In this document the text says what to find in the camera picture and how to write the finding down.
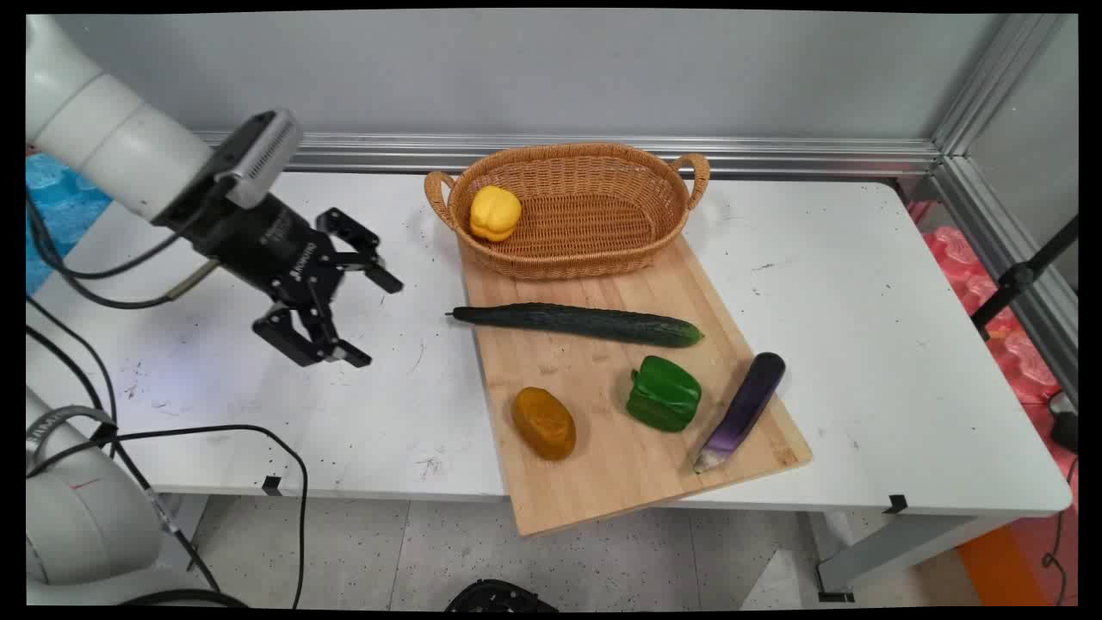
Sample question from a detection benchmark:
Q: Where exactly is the black cable loop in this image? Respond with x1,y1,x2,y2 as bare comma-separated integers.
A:
26,297,309,610

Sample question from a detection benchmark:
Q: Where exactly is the grey table leg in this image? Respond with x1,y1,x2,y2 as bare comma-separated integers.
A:
809,511,1018,604

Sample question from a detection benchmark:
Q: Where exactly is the red foam mat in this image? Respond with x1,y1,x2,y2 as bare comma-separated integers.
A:
908,200,1079,509

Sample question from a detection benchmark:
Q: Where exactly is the woven wicker basket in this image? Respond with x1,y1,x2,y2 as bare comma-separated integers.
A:
424,143,711,281

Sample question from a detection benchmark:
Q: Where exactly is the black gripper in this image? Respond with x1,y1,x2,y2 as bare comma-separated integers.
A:
153,177,404,369

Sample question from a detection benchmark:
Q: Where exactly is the dark green cucumber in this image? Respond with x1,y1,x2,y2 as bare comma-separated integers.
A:
445,302,705,349

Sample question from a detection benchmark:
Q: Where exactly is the yellow bell pepper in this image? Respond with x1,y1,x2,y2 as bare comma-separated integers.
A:
469,185,523,243

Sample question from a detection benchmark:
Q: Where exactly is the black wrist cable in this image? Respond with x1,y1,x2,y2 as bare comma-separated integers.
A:
26,177,233,311

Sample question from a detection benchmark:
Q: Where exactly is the black floor device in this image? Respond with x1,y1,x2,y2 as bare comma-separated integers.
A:
1048,392,1079,454

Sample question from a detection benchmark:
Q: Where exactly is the thin black floor cable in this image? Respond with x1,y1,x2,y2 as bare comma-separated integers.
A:
1040,455,1079,605

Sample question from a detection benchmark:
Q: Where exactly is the blue foam mat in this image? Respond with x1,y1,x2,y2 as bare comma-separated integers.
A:
26,153,113,295

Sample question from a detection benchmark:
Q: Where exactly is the purple eggplant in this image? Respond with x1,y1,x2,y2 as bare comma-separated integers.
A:
693,351,787,474

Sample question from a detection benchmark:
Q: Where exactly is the black round object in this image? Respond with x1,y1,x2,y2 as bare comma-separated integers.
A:
445,580,559,612

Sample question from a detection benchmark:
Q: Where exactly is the long aluminium frame rail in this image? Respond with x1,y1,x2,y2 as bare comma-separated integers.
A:
194,131,944,178

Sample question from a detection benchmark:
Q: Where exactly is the wooden cutting board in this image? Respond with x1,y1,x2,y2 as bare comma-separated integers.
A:
456,234,813,537

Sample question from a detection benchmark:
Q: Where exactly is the slanted aluminium frame rail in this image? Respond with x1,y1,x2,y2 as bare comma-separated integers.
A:
913,13,1079,406

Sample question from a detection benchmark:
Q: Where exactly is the grey velcro strap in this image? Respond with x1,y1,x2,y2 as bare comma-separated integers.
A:
26,405,119,476

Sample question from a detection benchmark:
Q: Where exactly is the orange brown potato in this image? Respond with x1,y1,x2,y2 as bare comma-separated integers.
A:
511,387,577,462

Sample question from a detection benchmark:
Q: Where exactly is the green bell pepper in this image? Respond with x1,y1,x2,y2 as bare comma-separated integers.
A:
626,356,703,433

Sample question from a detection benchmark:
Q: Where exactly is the black tripod pole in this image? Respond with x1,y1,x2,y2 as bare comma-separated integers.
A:
971,215,1079,341

